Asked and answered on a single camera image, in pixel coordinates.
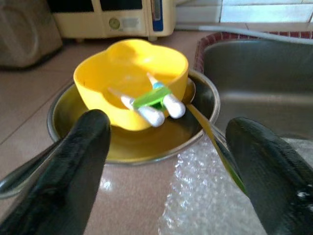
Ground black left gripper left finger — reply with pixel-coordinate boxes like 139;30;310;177
0;109;112;235

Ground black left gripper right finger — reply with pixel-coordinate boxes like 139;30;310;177
226;117;313;235

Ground steel spoon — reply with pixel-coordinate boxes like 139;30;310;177
182;78;247;194

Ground yellow plastic bowl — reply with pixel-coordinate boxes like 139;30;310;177
73;38;189;132

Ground green clip training chopsticks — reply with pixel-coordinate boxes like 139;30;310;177
107;72;186;128

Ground clear bubble wrap sheet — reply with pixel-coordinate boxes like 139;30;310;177
157;137;313;235

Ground shallow steel bowl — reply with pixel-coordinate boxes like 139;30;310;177
46;70;221;165

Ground steel sink basin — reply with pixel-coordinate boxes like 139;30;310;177
194;31;313;140

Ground brown filled plastic jar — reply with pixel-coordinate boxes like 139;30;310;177
0;0;64;69

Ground cream water ionizer appliance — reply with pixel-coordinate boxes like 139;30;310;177
47;0;177;42

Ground grey water hose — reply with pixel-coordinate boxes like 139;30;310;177
175;23;313;46

